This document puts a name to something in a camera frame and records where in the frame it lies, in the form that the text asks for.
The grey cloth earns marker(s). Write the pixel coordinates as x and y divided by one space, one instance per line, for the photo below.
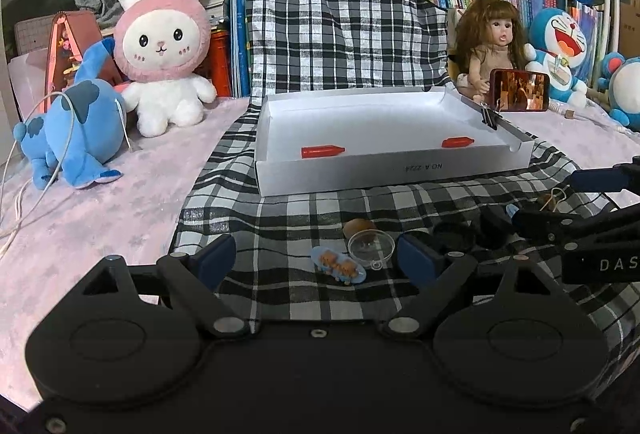
97 2

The pink blanket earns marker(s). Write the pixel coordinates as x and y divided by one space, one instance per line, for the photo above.
125 214

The red plastic cap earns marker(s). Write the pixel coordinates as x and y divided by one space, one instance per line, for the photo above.
322 151
456 143

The pink and white bunny plush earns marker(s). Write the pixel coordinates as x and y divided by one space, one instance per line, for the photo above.
165 54

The black round cap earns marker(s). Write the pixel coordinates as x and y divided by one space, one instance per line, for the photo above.
492 235

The black binder clip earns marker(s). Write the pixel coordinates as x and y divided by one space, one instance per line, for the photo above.
489 117

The pink plastic bag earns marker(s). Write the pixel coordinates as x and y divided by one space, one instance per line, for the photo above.
25 79

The row of blue books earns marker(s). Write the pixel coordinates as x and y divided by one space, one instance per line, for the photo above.
242 24

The brown nut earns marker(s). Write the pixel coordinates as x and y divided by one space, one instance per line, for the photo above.
359 226

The pink grid-pattern box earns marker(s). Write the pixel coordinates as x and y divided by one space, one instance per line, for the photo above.
32 37

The clear round lid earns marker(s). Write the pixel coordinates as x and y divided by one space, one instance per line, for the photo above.
371 248

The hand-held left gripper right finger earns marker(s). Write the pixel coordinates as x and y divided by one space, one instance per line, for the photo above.
415 259

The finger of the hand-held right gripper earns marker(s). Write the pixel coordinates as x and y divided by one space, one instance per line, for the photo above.
540 224
595 179

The blue robot cat plush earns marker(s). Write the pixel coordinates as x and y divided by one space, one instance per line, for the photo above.
557 49

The brown-haired baby doll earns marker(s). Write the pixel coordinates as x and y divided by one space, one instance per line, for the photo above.
492 34

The blue spotted plush animal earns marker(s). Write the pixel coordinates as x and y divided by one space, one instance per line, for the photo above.
75 124

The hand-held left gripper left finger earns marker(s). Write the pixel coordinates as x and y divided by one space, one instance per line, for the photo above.
217 256

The phone in red case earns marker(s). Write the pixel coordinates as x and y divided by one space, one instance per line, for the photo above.
520 90

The white cardboard box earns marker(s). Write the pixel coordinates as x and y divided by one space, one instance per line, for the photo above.
375 124

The white pipe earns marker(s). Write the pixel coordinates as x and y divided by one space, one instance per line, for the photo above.
607 9

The black and white plaid cloth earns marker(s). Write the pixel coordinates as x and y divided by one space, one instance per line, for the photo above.
325 39

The blue and white round plush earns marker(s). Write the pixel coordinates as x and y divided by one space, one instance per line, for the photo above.
622 84

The red brown bag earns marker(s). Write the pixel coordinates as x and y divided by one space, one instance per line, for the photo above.
75 44

